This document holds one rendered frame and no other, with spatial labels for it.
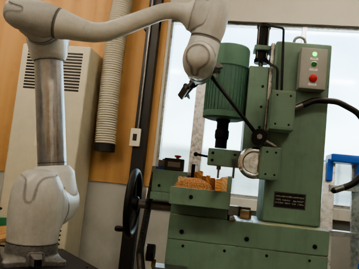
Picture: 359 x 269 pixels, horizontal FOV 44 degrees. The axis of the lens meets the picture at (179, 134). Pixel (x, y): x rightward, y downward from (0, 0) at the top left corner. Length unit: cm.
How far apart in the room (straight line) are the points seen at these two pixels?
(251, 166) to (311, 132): 27
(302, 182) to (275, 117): 28
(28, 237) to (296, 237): 91
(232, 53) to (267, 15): 163
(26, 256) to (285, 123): 100
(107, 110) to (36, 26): 180
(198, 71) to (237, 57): 50
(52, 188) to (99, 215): 202
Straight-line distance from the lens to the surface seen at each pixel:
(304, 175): 179
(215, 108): 181
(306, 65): 179
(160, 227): 329
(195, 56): 136
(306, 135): 180
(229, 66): 184
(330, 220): 256
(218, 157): 183
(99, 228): 341
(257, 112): 182
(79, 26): 148
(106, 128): 322
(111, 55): 333
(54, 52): 163
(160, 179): 179
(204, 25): 143
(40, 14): 150
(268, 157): 167
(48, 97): 161
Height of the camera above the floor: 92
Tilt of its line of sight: 6 degrees up
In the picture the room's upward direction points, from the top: 6 degrees clockwise
